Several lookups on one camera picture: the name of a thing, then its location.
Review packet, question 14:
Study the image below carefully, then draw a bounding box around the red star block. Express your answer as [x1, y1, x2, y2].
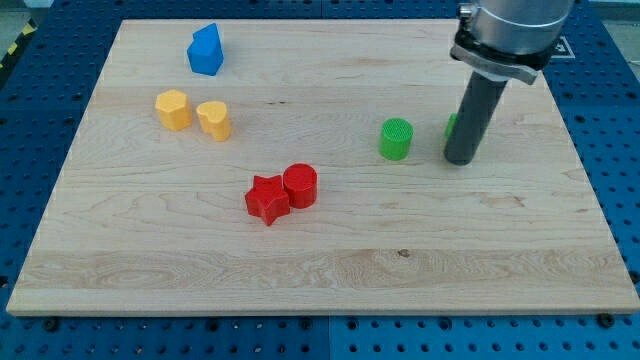
[245, 175, 290, 226]

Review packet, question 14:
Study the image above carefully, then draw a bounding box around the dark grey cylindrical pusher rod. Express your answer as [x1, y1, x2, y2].
[444, 72, 507, 166]

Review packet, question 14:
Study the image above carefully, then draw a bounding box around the light wooden board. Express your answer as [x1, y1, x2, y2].
[7, 20, 639, 316]

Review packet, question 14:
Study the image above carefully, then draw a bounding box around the yellow hexagon block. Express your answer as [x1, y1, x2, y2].
[155, 89, 192, 131]

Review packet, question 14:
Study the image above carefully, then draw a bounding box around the green star block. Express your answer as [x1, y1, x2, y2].
[445, 113, 457, 138]

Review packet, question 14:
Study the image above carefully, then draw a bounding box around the red cylinder block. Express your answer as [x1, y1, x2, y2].
[283, 163, 318, 209]

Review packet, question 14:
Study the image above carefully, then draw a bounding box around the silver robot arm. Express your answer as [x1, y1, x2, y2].
[444, 0, 574, 166]

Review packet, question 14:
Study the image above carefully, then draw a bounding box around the green cylinder block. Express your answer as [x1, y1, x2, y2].
[378, 118, 414, 161]

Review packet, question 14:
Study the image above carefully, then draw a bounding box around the blue pentagon block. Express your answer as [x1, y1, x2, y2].
[187, 23, 224, 76]

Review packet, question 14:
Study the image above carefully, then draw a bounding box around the yellow heart block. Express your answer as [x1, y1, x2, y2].
[196, 101, 232, 142]

